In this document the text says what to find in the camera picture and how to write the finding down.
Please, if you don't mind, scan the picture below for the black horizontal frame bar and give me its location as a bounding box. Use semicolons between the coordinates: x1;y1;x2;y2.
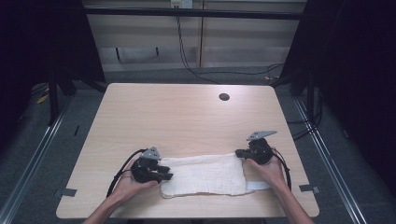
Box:
83;7;305;21

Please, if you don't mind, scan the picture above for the black hanging power cable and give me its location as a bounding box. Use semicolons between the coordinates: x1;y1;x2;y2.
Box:
175;8;222;86

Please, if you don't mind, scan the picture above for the black metal stand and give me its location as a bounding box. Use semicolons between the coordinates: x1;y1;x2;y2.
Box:
47;69;61;127

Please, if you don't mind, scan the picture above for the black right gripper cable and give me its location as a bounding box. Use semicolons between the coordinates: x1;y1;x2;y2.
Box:
270;147;293;192

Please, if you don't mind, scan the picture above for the yellow floor tape piece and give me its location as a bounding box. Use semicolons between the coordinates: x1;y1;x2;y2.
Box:
35;92;50;105

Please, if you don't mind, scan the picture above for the bundle of black floor cables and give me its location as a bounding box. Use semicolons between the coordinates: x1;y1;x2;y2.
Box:
285;88;324;142

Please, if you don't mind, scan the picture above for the white wall power outlet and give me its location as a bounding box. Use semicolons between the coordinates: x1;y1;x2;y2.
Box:
169;0;194;9

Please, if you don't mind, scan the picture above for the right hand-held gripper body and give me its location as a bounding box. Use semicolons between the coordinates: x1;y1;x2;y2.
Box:
245;130;278;166

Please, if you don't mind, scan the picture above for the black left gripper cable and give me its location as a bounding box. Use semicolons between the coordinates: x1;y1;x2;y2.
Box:
106;147;149;199

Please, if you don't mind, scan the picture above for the white towel with label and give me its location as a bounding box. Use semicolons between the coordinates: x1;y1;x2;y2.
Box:
159;152;272;200

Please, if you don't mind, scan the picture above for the person's right hand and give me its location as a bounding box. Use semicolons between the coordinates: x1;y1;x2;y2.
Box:
243;151;287;191

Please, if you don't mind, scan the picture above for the grey tape strip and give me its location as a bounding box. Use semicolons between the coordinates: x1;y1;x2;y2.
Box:
299;184;321;195
53;188;78;198

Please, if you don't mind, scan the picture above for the aluminium floor rail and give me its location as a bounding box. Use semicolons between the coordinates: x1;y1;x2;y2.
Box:
0;92;74;224
292;96;370;224

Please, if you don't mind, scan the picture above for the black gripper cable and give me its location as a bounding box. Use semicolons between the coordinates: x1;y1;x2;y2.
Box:
270;147;293;192
106;147;149;199

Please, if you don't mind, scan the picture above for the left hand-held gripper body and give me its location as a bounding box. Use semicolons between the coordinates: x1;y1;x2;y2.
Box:
130;146;163;184

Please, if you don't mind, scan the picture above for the black curtain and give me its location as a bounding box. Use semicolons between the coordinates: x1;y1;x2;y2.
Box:
0;0;107;153
270;0;396;197

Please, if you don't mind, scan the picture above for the thin black floor cable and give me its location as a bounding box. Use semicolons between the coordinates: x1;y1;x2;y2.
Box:
195;63;285;78

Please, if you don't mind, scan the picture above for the person's left hand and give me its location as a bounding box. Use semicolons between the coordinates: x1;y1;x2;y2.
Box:
115;160;161;202

